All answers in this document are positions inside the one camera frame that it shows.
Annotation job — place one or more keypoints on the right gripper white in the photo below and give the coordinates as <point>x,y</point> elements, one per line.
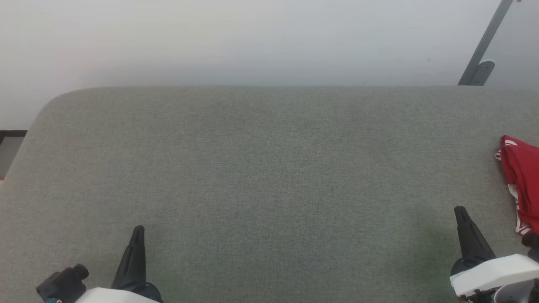
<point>497,273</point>

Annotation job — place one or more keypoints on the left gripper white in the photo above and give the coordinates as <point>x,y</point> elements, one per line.
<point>113,296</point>

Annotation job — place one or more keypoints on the red and white shirt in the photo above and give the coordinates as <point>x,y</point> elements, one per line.
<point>524,181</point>

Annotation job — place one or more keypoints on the grey metal pole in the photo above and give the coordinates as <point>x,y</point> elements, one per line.
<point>486,38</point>

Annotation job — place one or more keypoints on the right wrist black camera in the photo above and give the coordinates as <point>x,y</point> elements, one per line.
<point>531,242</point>

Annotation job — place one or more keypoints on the wrist black camera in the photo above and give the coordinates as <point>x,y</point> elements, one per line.
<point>63,284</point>
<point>531,242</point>

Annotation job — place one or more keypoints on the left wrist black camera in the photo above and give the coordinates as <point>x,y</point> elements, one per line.
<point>63,284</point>

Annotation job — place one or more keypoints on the grey metal bracket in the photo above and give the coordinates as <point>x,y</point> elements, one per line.
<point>483,73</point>

